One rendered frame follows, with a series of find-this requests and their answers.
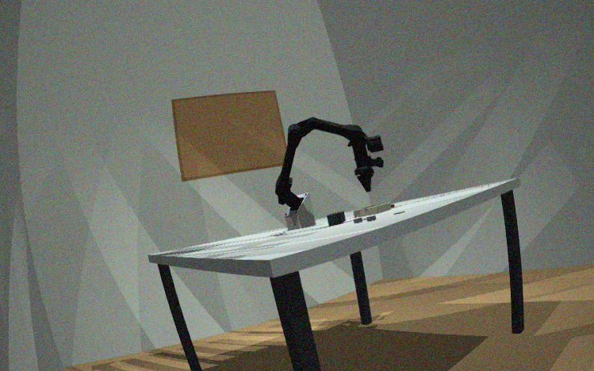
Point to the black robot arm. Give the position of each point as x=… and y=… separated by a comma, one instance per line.
x=358, y=140

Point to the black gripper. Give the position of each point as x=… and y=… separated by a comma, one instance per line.
x=365, y=172

